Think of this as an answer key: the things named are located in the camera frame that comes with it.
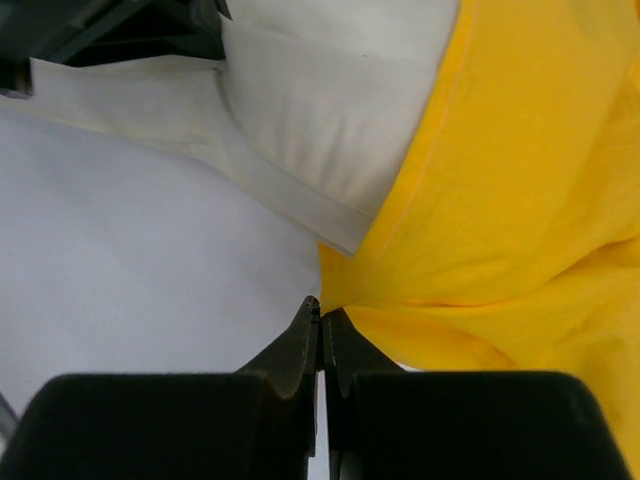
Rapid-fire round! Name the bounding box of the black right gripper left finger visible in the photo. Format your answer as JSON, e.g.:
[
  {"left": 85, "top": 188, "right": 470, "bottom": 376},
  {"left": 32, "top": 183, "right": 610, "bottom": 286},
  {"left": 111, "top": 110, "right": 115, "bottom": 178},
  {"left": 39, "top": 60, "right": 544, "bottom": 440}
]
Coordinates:
[{"left": 1, "top": 297, "right": 319, "bottom": 479}]

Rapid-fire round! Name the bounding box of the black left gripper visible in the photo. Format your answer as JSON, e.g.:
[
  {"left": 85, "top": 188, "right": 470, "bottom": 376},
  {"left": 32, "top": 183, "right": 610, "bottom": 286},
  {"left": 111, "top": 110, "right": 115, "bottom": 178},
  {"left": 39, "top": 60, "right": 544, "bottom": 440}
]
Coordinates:
[{"left": 1, "top": 0, "right": 231, "bottom": 98}]

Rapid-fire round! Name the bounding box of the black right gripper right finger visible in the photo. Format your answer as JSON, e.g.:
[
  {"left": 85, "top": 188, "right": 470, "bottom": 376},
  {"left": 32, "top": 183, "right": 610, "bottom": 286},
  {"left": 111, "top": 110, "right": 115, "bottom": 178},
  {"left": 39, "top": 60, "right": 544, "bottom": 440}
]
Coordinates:
[{"left": 321, "top": 310, "right": 630, "bottom": 479}]

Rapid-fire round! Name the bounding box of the yellow cartoon pillowcase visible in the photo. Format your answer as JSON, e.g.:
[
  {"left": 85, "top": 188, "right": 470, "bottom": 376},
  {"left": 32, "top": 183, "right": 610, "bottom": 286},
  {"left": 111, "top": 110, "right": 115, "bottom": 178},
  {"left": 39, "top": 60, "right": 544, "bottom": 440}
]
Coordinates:
[{"left": 319, "top": 1, "right": 639, "bottom": 474}]

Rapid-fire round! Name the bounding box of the cream printed pillow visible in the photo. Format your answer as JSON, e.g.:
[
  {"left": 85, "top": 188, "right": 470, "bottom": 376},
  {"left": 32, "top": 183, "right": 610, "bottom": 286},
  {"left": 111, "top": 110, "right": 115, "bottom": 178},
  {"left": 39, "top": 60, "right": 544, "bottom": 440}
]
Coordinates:
[{"left": 1, "top": 1, "right": 460, "bottom": 255}]

